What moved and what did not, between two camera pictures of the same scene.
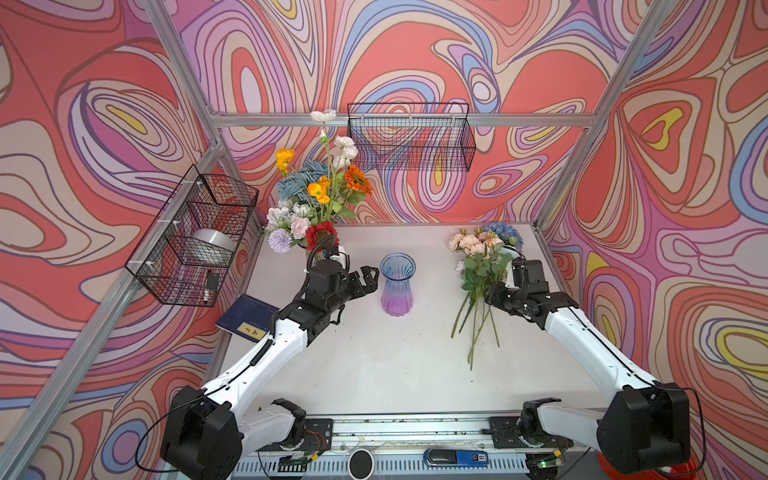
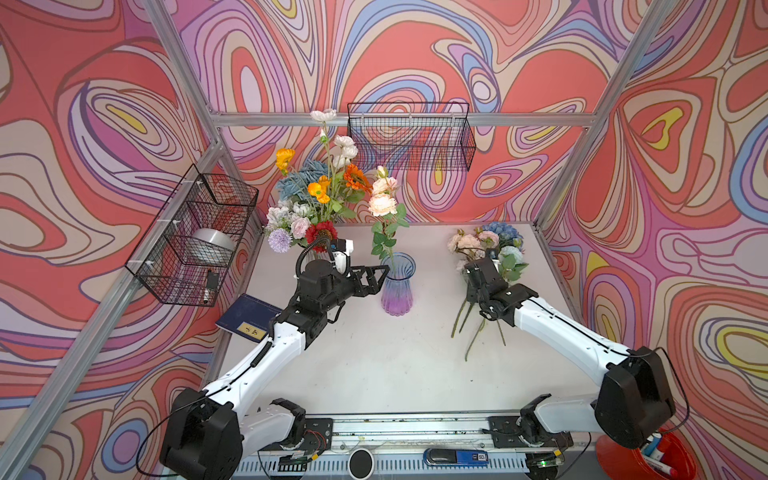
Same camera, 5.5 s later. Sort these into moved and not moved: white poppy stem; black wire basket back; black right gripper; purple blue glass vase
Moved: black right gripper
Not moved: white poppy stem; purple blue glass vase; black wire basket back
